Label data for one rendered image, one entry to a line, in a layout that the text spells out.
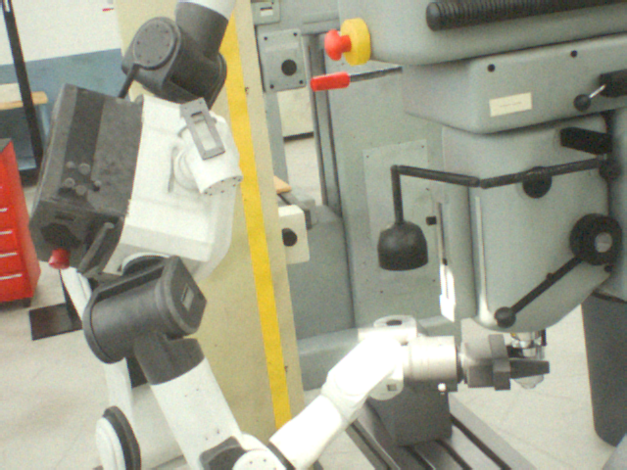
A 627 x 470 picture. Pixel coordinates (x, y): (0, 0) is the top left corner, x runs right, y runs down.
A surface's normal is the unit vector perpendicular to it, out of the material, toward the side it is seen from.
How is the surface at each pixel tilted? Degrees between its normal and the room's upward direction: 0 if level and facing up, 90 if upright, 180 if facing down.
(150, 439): 81
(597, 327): 94
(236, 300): 90
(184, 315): 72
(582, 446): 0
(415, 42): 90
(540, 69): 90
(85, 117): 58
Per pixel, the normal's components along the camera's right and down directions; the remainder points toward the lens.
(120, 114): 0.43, -0.35
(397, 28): -0.68, 0.29
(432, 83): -0.94, 0.20
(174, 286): 0.90, -0.35
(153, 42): -0.44, -0.18
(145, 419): 0.55, 0.04
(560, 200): 0.33, 0.24
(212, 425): 0.33, 0.03
